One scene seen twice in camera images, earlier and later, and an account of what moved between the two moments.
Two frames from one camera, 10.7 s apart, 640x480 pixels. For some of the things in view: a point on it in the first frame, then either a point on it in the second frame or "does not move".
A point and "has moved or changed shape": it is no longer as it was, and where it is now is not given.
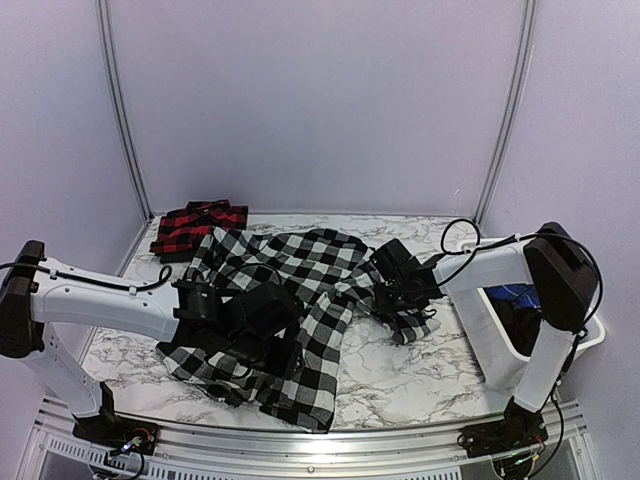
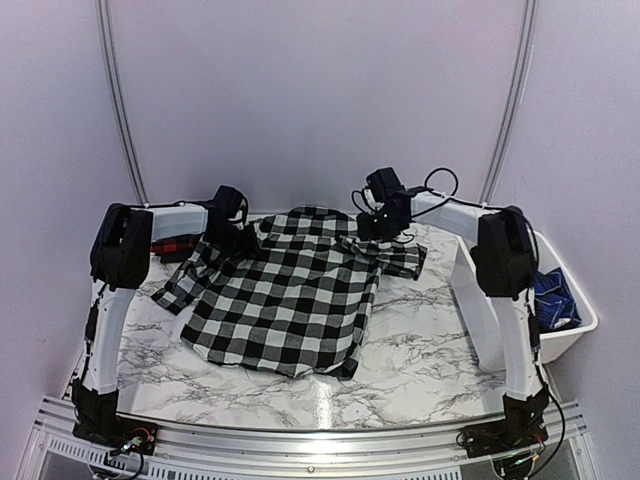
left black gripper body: (248, 350) → (233, 242)
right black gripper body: (397, 301) → (380, 228)
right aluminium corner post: (527, 38) does not move
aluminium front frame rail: (567, 449) does not move
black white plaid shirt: (322, 275) has moved or changed shape
